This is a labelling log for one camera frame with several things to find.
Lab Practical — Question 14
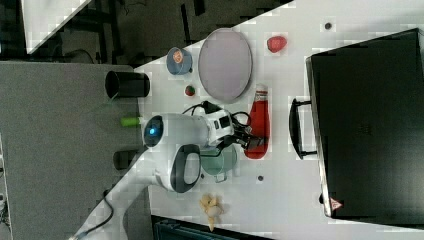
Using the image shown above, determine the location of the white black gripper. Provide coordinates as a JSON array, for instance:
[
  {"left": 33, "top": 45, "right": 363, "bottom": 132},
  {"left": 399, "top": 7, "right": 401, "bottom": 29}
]
[{"left": 204, "top": 110, "right": 265, "bottom": 149}]

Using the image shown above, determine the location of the red ketchup bottle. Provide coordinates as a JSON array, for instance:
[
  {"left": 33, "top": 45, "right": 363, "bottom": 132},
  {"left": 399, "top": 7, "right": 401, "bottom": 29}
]
[{"left": 244, "top": 84, "right": 270, "bottom": 159}]

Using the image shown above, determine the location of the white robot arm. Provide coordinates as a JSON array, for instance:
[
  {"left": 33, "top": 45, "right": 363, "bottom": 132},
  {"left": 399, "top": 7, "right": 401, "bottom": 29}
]
[{"left": 69, "top": 110, "right": 266, "bottom": 240}]

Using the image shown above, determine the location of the green cup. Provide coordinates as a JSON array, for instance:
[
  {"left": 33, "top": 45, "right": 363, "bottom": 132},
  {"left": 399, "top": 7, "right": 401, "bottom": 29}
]
[{"left": 201, "top": 145, "right": 238, "bottom": 183}]

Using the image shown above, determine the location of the peeled banana toy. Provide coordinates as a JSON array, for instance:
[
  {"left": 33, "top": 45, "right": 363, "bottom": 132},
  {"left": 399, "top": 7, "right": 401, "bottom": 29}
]
[{"left": 199, "top": 194, "right": 223, "bottom": 232}]

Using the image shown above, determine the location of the small red strawberry toy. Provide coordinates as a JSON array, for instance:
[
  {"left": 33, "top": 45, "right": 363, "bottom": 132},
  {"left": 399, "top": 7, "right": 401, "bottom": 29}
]
[{"left": 185, "top": 85, "right": 196, "bottom": 96}]

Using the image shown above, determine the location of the large grey plate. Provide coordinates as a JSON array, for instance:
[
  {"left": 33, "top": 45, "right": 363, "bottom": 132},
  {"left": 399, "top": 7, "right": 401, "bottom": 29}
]
[{"left": 198, "top": 28, "right": 253, "bottom": 102}]

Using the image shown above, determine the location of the blue bowl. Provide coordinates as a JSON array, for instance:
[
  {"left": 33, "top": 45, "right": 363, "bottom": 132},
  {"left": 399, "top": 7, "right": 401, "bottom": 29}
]
[{"left": 166, "top": 47, "right": 193, "bottom": 75}]

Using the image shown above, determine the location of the large red strawberry toy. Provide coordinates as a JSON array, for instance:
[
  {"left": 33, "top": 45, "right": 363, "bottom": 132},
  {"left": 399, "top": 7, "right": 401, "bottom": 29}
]
[{"left": 267, "top": 36, "right": 287, "bottom": 53}]

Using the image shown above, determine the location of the orange slice toy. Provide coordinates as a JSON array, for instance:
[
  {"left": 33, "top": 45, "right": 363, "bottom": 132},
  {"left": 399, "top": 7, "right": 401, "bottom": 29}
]
[{"left": 173, "top": 50, "right": 183, "bottom": 64}]

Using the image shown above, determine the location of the black toaster oven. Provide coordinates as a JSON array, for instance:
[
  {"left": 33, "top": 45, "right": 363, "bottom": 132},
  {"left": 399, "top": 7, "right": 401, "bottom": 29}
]
[{"left": 305, "top": 28, "right": 424, "bottom": 229}]

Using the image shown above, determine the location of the green marker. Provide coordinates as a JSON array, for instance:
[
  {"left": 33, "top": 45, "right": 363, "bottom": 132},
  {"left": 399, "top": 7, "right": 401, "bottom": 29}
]
[{"left": 120, "top": 117, "right": 141, "bottom": 127}]

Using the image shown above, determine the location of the small black cylinder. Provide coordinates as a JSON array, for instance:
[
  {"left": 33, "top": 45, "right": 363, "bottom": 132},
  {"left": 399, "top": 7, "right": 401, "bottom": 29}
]
[{"left": 113, "top": 150, "right": 137, "bottom": 170}]

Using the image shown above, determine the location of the black cylinder container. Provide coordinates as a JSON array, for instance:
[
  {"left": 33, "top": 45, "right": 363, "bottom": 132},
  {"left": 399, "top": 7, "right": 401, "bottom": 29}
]
[{"left": 105, "top": 71, "right": 150, "bottom": 98}]

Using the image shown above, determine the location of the grey side table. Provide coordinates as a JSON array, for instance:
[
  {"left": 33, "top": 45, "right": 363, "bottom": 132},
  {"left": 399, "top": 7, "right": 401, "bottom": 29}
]
[{"left": 1, "top": 62, "right": 142, "bottom": 240}]

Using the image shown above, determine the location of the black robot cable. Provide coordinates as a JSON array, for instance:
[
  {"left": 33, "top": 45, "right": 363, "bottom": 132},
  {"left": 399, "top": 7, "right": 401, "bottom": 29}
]
[{"left": 181, "top": 100, "right": 253, "bottom": 134}]

